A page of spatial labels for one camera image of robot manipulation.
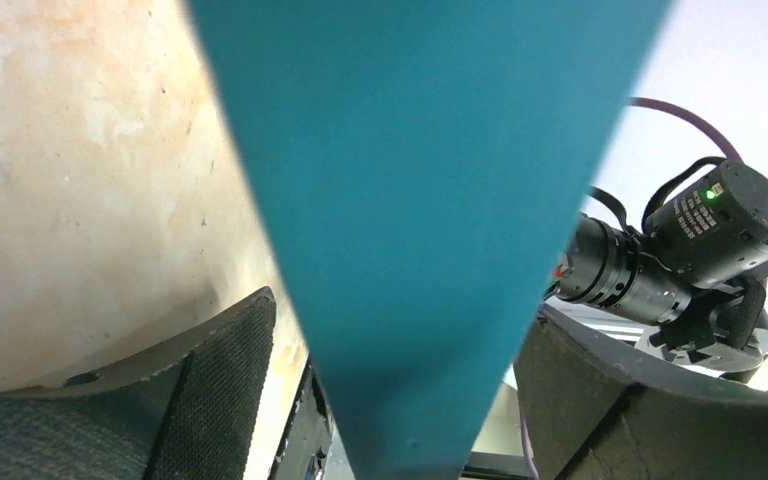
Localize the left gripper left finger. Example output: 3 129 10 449
0 287 277 479

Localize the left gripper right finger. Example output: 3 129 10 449
513 305 768 479

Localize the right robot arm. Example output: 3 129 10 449
546 157 768 373

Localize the wooden picture frame blue edge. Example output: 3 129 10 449
188 1 670 479

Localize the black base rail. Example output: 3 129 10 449
268 361 333 480

